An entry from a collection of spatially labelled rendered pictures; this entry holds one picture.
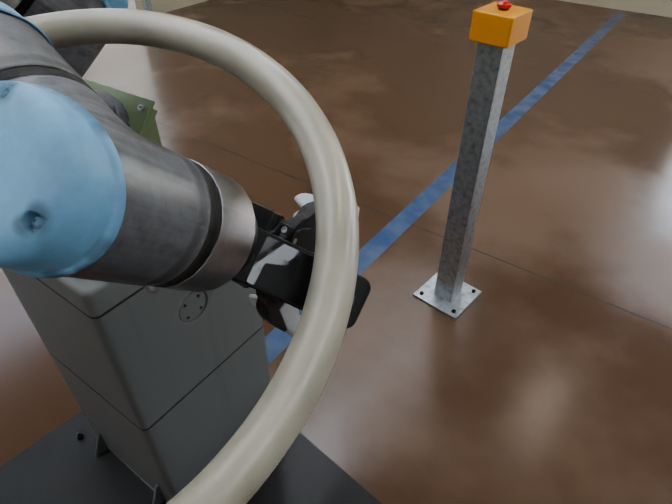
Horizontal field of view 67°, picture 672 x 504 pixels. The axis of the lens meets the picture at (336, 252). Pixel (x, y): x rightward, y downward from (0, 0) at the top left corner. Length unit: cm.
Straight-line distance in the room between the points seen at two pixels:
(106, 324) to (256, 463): 75
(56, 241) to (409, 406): 156
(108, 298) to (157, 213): 70
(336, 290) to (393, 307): 172
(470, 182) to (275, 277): 138
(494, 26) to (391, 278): 108
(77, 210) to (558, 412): 173
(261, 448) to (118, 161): 17
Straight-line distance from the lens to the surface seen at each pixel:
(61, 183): 26
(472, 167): 172
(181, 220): 31
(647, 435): 195
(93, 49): 93
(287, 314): 50
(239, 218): 35
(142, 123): 102
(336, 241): 33
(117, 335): 105
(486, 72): 160
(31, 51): 36
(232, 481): 30
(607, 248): 260
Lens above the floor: 146
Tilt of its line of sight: 40 degrees down
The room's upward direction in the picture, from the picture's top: straight up
